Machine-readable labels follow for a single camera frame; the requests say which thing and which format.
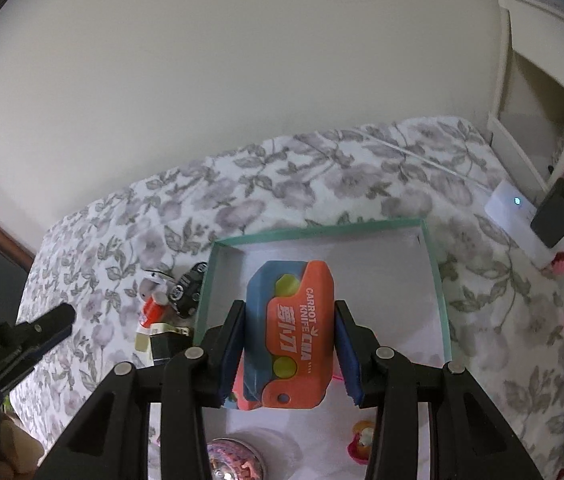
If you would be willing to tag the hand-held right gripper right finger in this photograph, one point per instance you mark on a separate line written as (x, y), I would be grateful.
(349, 360)

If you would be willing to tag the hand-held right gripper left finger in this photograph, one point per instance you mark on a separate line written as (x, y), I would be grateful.
(229, 360)

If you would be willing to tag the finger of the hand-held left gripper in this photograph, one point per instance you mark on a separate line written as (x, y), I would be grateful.
(46, 330)

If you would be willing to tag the orange blue printed toy knife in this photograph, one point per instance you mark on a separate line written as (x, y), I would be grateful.
(292, 330)

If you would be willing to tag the black toy car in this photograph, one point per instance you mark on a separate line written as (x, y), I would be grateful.
(186, 290)

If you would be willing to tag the pink pup figurine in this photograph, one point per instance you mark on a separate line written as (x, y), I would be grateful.
(359, 442)

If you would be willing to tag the red glue stick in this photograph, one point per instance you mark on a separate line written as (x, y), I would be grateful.
(154, 312)

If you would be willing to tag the teal cardboard box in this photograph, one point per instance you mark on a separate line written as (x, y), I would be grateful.
(387, 270)

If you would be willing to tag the clear capsule with pink pieces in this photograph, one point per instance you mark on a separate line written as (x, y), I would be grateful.
(234, 462)

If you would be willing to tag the person's left hand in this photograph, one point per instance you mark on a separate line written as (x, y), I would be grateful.
(19, 442)

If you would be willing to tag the grey floral blanket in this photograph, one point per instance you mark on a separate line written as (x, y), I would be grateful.
(312, 185)

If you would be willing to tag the white power strip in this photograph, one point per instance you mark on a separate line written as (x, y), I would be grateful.
(507, 210)

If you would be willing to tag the black power adapter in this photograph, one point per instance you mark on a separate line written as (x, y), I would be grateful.
(554, 215)

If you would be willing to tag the white shelf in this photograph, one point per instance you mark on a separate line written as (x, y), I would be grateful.
(537, 85)

